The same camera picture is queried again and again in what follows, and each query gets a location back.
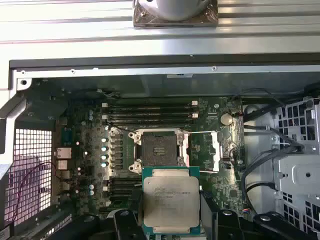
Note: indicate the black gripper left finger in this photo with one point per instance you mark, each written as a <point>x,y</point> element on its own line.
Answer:
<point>125,225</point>

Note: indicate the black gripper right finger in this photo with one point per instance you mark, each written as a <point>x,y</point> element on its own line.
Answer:
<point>227,225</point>

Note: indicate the silver green CPU chip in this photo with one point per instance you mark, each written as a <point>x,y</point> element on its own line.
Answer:
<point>170,195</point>

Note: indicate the thin silver locking lever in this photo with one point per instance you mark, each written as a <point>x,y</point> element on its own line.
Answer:
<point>205,132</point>
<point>138,185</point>

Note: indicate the RAM slot black latches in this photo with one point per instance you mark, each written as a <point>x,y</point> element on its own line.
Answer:
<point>122,180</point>
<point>150,122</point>
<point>150,110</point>
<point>122,192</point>

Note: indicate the RAM slot white latches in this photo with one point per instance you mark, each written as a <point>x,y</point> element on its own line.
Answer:
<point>150,116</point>
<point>150,103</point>
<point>122,186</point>

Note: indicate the metal CPU socket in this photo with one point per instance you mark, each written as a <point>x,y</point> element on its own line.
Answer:
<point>160,147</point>

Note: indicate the square black chip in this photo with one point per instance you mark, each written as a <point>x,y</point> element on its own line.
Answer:
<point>233,193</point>

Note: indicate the green motherboard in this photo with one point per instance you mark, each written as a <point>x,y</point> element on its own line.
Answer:
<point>210,185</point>

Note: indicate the small silver capacitor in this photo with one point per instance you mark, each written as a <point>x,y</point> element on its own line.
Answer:
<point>105,164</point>
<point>104,149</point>
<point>91,186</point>
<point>105,157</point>
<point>91,192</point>
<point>104,140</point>

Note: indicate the internal USB port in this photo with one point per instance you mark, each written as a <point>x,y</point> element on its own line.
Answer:
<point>226,158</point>

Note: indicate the silver rear port block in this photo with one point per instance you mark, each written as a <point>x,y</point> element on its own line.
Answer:
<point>63,187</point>
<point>63,153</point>
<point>62,165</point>

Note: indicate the silver metal disk bay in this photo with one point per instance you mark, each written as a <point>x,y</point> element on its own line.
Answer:
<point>300,175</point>

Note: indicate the round silver coin battery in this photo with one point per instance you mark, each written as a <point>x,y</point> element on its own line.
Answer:
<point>226,119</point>

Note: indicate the teal serial port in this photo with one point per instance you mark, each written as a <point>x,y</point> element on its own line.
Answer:
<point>67,136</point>

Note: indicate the open grey PC case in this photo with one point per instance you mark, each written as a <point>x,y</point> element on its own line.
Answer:
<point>150,70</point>

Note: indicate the square brown base plate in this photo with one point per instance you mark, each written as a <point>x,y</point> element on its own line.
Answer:
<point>140,20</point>

